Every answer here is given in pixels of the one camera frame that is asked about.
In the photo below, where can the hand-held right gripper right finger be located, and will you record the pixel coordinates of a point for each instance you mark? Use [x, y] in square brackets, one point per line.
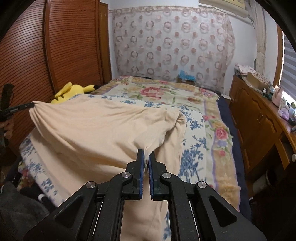
[151, 178]

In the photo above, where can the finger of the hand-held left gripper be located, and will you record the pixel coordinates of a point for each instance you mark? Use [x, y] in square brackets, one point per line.
[23, 106]

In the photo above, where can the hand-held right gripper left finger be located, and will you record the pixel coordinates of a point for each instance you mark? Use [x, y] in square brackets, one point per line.
[141, 176]

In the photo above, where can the peach printed t-shirt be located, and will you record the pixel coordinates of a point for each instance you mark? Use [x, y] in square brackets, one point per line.
[99, 129]

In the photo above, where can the person's left hand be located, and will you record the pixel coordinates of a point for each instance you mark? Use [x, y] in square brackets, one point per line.
[8, 129]

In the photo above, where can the yellow plush toy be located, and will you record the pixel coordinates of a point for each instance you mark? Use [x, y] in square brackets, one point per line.
[69, 91]

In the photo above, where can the wooden louvered wardrobe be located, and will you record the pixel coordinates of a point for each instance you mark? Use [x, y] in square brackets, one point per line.
[46, 58]

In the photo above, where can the floral blanket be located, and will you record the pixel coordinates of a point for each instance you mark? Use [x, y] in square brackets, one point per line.
[185, 104]

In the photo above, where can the dark blue mattress cover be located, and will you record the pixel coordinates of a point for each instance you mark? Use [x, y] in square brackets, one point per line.
[233, 143]

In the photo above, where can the person's dark grey clothing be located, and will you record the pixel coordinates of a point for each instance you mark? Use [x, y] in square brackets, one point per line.
[19, 210]

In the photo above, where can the blue box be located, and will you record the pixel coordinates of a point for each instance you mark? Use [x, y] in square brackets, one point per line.
[186, 77]

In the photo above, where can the wooden sideboard cabinet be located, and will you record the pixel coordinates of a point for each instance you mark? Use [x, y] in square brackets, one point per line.
[256, 125]

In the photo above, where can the folded patterned cloth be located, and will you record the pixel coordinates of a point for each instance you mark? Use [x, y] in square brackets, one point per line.
[244, 69]

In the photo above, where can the cardboard box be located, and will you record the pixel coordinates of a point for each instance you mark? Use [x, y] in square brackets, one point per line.
[256, 80]

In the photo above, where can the pink bottle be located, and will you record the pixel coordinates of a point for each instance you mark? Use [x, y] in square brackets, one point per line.
[277, 95]

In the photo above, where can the grey striped window blind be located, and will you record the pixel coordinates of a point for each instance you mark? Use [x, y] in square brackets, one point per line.
[290, 60]

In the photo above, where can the cream air conditioner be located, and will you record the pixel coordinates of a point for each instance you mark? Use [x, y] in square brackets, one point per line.
[224, 5]

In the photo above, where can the circle patterned wall cloth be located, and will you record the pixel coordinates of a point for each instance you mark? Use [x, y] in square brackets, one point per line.
[171, 44]

